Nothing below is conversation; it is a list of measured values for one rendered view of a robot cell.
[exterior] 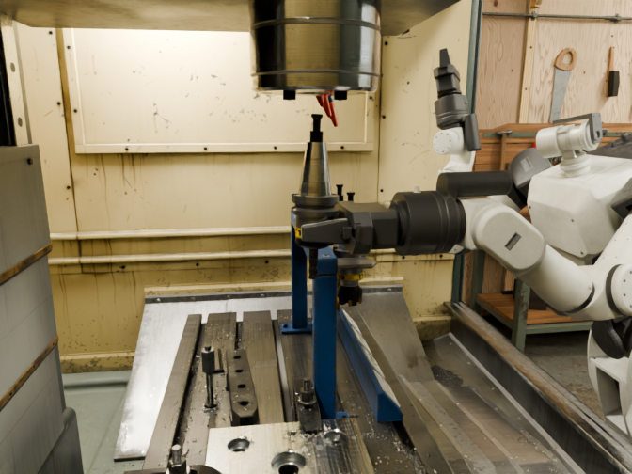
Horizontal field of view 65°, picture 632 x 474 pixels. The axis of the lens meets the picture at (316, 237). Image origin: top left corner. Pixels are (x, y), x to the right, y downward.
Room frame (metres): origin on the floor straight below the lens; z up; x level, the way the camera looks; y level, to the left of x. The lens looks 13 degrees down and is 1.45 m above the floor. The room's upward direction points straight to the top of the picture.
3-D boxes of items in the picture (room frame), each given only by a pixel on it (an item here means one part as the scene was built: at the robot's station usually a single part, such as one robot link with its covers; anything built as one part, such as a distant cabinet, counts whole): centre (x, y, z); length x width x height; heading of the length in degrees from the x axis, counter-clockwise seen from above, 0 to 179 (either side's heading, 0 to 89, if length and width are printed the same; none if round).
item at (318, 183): (0.66, 0.00, 1.39); 0.04 x 0.04 x 0.07
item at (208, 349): (0.89, 0.21, 0.96); 0.03 x 0.03 x 0.13
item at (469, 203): (0.70, -0.21, 1.33); 0.11 x 0.11 x 0.11; 10
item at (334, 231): (0.62, -0.01, 1.31); 0.06 x 0.02 x 0.03; 100
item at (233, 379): (0.88, 0.15, 0.93); 0.26 x 0.05 x 0.06; 13
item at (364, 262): (0.83, -0.07, 1.21); 0.07 x 0.05 x 0.01; 98
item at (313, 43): (0.65, 0.00, 1.55); 0.16 x 0.16 x 0.12
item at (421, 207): (0.67, -0.10, 1.32); 0.13 x 0.12 x 0.10; 10
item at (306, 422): (0.74, 0.02, 0.97); 0.13 x 0.03 x 0.15; 8
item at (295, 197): (0.65, 0.00, 1.35); 0.06 x 0.06 x 0.03
